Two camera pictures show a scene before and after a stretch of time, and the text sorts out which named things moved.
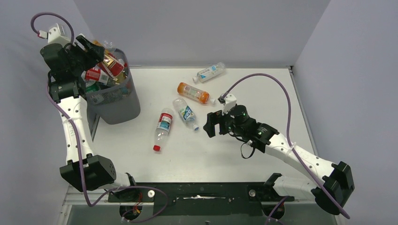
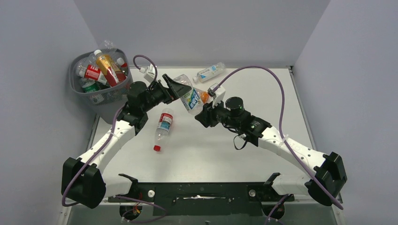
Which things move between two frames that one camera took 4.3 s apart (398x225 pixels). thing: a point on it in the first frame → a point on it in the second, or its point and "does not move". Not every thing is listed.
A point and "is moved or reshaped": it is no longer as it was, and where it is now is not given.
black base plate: x=200 y=198 does not move
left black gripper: x=94 y=53 → x=175 y=90
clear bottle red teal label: x=163 y=128 does not move
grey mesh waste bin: x=118 y=103 does not move
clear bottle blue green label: x=186 y=113 → x=192 y=100
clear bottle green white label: x=92 y=86 does not move
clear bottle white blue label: x=213 y=71 does not move
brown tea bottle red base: x=110 y=63 is moved or reshaped
